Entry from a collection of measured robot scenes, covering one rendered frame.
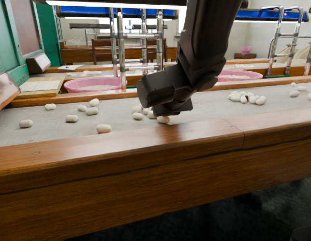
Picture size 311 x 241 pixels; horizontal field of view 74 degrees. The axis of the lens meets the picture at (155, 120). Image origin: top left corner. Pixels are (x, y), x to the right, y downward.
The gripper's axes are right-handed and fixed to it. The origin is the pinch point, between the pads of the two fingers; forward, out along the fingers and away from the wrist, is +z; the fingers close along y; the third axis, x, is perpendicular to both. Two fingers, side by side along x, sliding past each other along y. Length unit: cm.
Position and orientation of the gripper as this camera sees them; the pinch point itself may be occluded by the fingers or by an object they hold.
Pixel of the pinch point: (162, 111)
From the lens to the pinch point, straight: 59.8
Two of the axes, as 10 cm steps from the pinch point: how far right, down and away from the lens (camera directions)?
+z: -2.4, 3.0, 9.2
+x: 1.8, 9.5, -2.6
